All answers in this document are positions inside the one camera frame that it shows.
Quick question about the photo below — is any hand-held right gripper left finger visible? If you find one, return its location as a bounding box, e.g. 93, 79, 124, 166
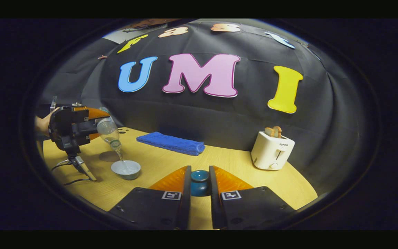
108, 165, 192, 231

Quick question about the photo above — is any thin gripper cable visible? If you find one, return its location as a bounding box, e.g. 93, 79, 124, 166
50, 160, 70, 172
63, 178, 92, 186

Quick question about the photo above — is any toast slice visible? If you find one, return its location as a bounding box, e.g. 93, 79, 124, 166
265, 126, 283, 138

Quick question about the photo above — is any white teacup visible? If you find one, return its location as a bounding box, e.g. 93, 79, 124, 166
111, 159, 141, 181

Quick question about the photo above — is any clear plastic water bottle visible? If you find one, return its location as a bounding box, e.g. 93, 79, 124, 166
96, 107, 123, 151

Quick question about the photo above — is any black backdrop cloth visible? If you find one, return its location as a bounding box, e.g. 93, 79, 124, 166
35, 19, 376, 194

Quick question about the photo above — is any blue folded towel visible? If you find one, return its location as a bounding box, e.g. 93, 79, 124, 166
136, 131, 206, 156

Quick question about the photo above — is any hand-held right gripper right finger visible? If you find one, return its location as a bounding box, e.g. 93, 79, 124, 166
209, 165, 296, 230

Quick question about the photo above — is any teal teacup lid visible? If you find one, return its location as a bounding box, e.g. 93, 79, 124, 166
190, 170, 212, 197

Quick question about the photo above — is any white toaster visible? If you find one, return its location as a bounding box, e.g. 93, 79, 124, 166
250, 131, 295, 171

